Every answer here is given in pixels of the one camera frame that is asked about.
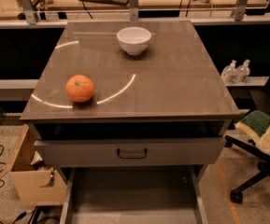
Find green and yellow sponge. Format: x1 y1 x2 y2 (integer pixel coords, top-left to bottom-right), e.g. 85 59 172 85
235 110 270 143

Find grey drawer cabinet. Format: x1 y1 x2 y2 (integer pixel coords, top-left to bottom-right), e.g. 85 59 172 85
20 20 241 224

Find black office chair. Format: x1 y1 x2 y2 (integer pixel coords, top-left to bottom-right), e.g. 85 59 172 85
225 135 270 203

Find clear pump bottle right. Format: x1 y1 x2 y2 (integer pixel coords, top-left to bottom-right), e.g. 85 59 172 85
235 60 250 83

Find white bowl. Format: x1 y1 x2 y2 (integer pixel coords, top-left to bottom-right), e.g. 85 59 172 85
117 27 151 55

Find orange fruit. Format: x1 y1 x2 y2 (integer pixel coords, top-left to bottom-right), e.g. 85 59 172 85
65 75 94 103

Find cardboard box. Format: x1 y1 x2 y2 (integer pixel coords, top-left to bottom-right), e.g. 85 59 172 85
0 125 67 207

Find closed drawer with black handle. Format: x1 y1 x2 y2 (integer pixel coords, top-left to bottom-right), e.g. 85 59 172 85
35 137 225 167

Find metal railing frame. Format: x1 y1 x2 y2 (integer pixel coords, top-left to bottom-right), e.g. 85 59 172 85
0 0 270 24

